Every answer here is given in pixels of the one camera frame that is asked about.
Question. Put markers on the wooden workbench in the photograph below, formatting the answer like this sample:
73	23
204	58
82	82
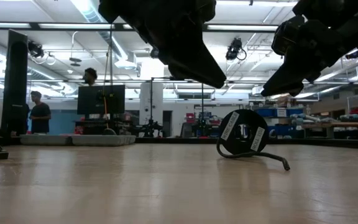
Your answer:
346	125

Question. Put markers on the grey tool tray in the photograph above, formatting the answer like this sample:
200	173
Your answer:
73	140

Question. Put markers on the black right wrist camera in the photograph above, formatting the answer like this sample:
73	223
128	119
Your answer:
287	35

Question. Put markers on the blue bin shelf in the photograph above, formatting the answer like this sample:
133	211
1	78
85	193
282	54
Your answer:
281	112

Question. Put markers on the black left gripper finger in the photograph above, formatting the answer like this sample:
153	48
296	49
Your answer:
194	68

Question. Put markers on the tall black column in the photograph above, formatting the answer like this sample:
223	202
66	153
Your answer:
15	87

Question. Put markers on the black monitor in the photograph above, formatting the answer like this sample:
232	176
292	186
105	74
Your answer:
101	99

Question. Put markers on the black ceiling camera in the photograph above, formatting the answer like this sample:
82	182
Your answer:
153	53
235	49
35	49

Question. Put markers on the black background station frame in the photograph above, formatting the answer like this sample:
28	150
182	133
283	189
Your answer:
151	105

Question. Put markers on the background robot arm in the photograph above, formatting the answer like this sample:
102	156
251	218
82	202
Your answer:
149	127
204	127

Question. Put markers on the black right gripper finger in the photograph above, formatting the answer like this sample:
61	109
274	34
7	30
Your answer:
291	81

